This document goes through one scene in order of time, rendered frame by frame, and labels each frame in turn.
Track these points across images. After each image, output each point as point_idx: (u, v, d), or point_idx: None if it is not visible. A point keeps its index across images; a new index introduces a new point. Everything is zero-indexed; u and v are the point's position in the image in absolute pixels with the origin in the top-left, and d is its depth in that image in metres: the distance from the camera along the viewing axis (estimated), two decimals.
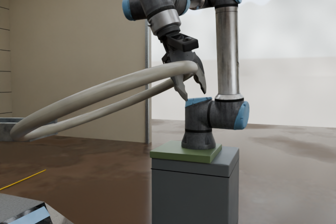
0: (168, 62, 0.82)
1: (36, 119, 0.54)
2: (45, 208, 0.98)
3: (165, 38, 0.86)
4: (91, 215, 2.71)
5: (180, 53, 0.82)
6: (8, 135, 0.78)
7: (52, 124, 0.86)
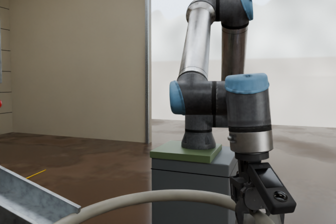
0: (240, 200, 0.59)
1: None
2: None
3: None
4: None
5: None
6: None
7: (73, 217, 0.68)
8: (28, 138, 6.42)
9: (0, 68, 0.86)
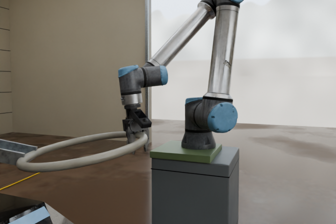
0: (128, 127, 1.23)
1: (52, 168, 0.90)
2: (45, 208, 0.98)
3: (129, 109, 1.27)
4: (91, 215, 2.71)
5: (137, 123, 1.25)
6: (4, 159, 1.07)
7: (34, 152, 1.17)
8: (28, 138, 6.42)
9: None
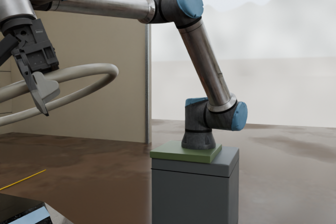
0: None
1: None
2: (45, 208, 0.98)
3: (24, 34, 0.67)
4: (91, 215, 2.71)
5: None
6: None
7: None
8: (28, 138, 6.42)
9: None
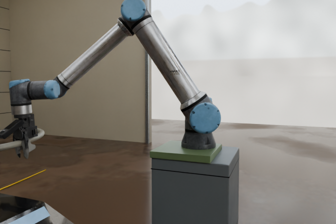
0: (13, 133, 1.42)
1: None
2: (45, 208, 0.98)
3: None
4: (91, 215, 2.71)
5: (17, 131, 1.39)
6: None
7: None
8: None
9: None
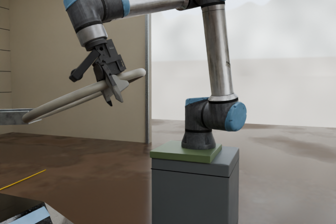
0: (95, 73, 0.97)
1: (55, 104, 0.89)
2: (45, 208, 0.98)
3: None
4: (91, 215, 2.71)
5: (96, 69, 0.93)
6: (9, 120, 1.07)
7: None
8: (28, 138, 6.42)
9: None
